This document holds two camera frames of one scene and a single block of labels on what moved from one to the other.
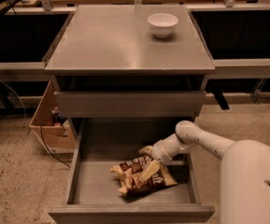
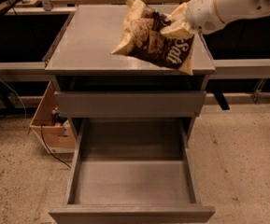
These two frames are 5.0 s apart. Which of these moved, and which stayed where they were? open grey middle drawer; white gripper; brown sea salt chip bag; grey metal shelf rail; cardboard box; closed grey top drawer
Moved: brown sea salt chip bag; white gripper
Stayed: grey metal shelf rail; open grey middle drawer; closed grey top drawer; cardboard box
